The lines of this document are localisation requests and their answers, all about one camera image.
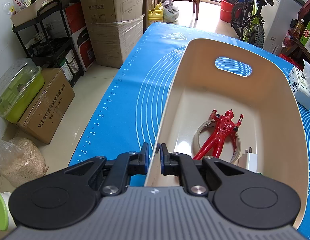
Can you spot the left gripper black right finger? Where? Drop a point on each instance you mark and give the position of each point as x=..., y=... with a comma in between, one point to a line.
x=182, y=166

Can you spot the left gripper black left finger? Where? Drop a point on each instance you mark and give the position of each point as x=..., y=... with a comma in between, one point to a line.
x=117, y=173

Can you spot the red ultraman figure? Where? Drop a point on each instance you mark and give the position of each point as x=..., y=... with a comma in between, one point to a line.
x=224, y=128

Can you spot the white power adapter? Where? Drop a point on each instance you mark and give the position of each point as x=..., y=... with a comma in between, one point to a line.
x=249, y=160

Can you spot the beige plastic storage bin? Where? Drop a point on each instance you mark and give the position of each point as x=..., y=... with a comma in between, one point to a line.
x=268, y=204

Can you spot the floor cardboard box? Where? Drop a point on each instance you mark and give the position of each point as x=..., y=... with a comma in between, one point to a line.
x=45, y=112

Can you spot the bag of grain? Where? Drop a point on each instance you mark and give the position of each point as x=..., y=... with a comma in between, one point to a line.
x=21, y=161

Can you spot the wrapped lower cardboard box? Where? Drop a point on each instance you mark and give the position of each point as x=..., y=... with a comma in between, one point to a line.
x=112, y=42

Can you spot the green clear-lid container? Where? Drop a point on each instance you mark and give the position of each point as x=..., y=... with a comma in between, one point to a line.
x=18, y=87

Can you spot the green lid white container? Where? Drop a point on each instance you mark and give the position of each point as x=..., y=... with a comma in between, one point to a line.
x=6, y=220

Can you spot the white tissue box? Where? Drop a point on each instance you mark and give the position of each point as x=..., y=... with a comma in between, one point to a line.
x=300, y=84

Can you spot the black metal shelf rack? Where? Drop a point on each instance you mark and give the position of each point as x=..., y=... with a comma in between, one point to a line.
x=47, y=41

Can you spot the yellow oil jug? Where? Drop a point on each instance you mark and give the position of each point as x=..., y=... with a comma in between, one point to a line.
x=156, y=15

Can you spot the red bucket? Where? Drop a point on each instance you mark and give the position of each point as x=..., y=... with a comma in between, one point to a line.
x=226, y=7

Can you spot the green black bicycle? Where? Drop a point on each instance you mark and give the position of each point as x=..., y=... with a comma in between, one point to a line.
x=247, y=21

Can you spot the middle cardboard box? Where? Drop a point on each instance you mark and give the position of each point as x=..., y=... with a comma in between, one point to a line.
x=108, y=11

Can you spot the green white carton box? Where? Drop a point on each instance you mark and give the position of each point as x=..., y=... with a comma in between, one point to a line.
x=305, y=39

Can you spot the white freezer cabinet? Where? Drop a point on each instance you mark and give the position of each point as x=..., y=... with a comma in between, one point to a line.
x=277, y=22

